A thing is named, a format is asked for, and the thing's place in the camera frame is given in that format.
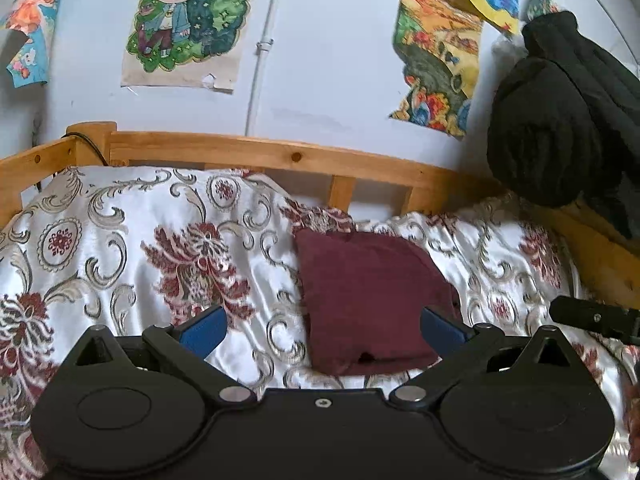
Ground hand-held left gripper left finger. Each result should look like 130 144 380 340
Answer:
67 305 257 407

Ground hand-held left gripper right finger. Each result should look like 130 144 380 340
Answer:
389 306 576 407

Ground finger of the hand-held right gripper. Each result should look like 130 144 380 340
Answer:
549 295 640 347

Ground maroon long-sleeve shirt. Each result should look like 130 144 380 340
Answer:
294 229 464 377

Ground white floral blanket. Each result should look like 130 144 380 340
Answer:
0 165 640 480

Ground black hanging jacket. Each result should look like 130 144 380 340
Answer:
486 10 640 242

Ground wooden bed frame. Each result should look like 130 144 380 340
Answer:
0 121 640 302

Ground black cable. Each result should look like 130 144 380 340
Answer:
34 131 109 192

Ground colourful flower wall poster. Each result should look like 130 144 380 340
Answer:
389 0 484 139

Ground white wall pipe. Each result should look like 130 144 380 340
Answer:
244 0 292 137

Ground blond figure wall poster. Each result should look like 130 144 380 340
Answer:
120 0 267 96

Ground orange-haired figure wall poster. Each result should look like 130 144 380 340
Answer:
0 0 69 89

